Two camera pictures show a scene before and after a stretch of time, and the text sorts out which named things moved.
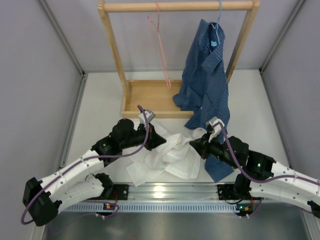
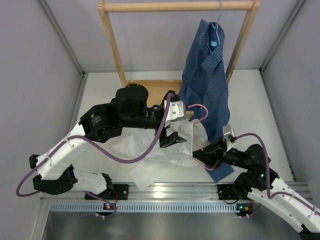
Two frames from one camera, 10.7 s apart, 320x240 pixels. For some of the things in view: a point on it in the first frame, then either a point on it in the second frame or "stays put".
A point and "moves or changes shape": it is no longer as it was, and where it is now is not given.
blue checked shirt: [204, 86] stays put
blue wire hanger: [216, 27] stays put
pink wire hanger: [156, 35] -> [199, 121]
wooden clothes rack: [158, 96] stays put
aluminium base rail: [183, 192] stays put
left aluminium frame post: [74, 59] stays put
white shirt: [177, 155] moves or changes shape
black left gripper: [155, 139] -> [165, 141]
